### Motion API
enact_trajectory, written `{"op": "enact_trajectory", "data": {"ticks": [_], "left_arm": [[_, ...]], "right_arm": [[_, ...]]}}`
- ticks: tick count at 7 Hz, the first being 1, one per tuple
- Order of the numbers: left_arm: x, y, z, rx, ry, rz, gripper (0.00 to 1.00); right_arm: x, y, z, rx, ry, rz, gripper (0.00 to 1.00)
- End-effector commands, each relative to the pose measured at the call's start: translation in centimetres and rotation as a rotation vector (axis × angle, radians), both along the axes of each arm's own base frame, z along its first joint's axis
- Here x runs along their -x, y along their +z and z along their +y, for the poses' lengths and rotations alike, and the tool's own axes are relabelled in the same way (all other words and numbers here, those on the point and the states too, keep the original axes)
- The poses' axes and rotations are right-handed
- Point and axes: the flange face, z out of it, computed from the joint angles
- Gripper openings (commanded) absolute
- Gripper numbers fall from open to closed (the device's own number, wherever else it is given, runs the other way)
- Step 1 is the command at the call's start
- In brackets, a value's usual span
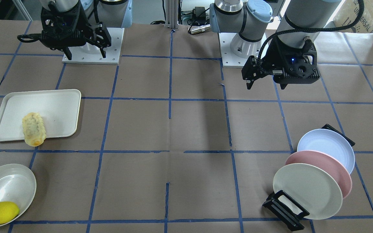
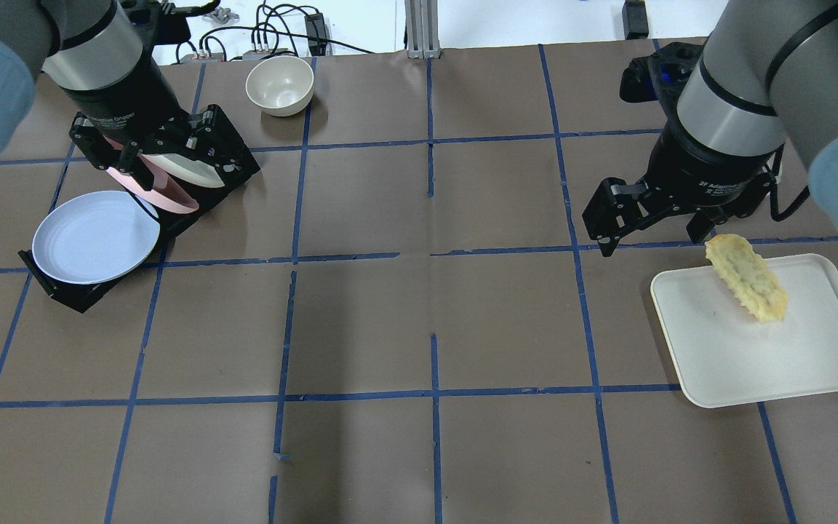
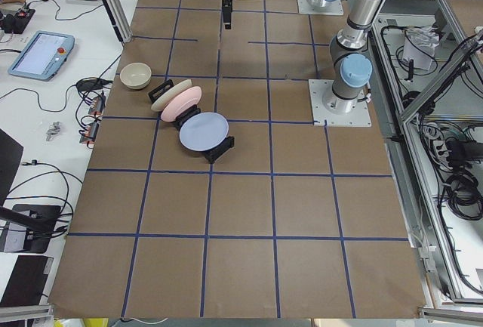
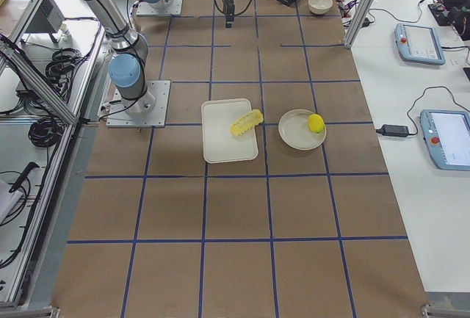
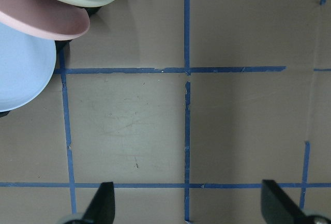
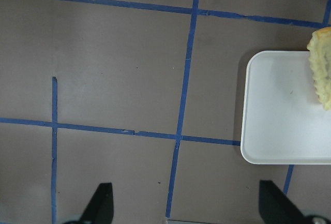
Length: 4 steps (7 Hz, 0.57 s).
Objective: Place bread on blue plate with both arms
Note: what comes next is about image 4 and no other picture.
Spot aluminium frame post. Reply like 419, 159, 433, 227
344, 0, 374, 48

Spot teach pendant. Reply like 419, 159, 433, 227
394, 23, 446, 65
419, 109, 469, 171

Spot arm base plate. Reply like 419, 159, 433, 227
136, 0, 183, 17
106, 80, 171, 128

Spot white rectangular tray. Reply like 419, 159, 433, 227
201, 98, 259, 164

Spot cream bowl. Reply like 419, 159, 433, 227
308, 0, 333, 15

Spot far teach pendant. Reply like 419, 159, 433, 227
394, 23, 446, 65

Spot near teach pendant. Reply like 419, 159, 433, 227
419, 109, 469, 171

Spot black power adapter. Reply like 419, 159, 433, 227
376, 124, 410, 137

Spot coiled black cables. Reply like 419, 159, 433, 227
45, 48, 90, 95

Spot yellow lemon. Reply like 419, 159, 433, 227
307, 114, 325, 134

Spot grey control box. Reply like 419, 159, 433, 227
26, 0, 65, 34

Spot white round plate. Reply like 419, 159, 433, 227
278, 109, 327, 151

